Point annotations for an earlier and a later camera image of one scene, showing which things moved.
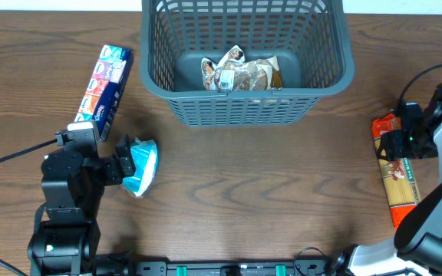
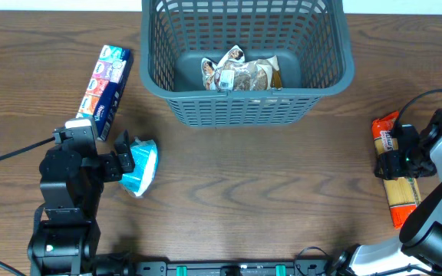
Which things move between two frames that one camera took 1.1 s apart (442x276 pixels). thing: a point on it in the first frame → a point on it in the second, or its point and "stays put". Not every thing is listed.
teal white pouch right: [145, 156] stays put
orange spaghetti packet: [398, 176] stays put
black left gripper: [110, 162] stays put
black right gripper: [394, 146] → [392, 166]
